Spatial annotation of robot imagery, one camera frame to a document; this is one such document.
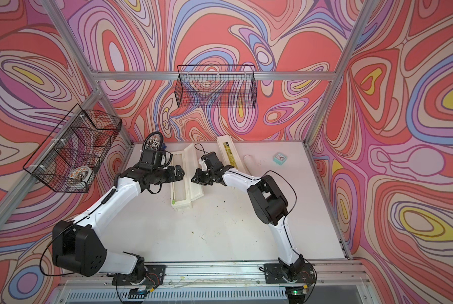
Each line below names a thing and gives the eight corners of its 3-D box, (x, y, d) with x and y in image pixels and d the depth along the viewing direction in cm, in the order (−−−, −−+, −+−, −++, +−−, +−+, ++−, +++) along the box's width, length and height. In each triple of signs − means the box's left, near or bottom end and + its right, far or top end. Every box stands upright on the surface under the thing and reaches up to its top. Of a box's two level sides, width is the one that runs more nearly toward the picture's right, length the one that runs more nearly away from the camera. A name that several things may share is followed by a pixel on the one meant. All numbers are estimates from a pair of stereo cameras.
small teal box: (271, 160, 113) (272, 157, 111) (277, 154, 116) (278, 151, 114) (281, 165, 111) (282, 163, 109) (286, 159, 114) (287, 157, 112)
